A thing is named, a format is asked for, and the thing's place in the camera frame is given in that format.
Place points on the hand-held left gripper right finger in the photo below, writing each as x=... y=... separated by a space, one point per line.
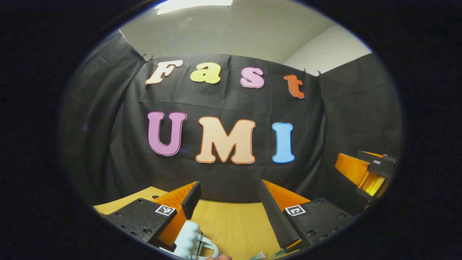
x=276 y=220

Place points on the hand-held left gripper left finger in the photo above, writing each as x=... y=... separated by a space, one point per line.
x=191 y=202

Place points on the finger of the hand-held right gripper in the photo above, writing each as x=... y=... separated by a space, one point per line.
x=375 y=164

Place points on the slim green cosmetic tube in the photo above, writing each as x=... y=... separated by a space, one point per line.
x=279 y=252

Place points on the grey cosmetic sachet packet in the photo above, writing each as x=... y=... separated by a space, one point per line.
x=257 y=256

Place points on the black backdrop cloth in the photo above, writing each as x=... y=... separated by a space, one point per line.
x=119 y=126

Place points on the ceiling light panel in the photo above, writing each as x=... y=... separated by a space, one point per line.
x=191 y=5

